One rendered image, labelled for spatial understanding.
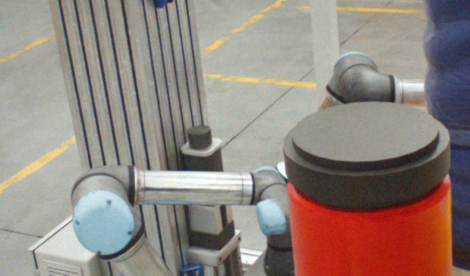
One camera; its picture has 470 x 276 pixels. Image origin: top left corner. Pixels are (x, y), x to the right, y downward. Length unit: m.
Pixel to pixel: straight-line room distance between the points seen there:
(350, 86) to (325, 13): 2.83
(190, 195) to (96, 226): 0.27
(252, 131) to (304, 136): 5.84
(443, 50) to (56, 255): 1.18
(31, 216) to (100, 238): 3.67
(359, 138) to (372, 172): 0.02
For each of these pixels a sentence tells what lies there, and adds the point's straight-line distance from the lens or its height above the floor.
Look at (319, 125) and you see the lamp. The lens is 0.28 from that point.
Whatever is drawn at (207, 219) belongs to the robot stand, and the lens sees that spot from 2.31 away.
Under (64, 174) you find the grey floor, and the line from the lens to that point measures 5.92.
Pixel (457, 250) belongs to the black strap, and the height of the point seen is 1.33.
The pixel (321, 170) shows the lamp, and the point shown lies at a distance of 0.26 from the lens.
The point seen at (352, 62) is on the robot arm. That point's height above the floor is 1.61.
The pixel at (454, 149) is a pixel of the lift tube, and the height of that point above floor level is 1.58.
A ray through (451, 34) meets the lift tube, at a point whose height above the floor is 1.85.
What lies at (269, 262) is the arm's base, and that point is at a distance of 2.59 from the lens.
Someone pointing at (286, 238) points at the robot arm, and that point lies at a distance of 2.53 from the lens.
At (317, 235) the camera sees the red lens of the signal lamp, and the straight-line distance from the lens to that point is 0.27.
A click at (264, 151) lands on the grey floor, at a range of 5.81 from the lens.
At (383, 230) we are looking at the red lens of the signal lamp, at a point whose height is 2.32.
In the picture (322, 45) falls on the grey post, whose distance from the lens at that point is 5.30.
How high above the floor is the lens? 2.45
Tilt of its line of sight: 23 degrees down
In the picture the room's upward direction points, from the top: 7 degrees counter-clockwise
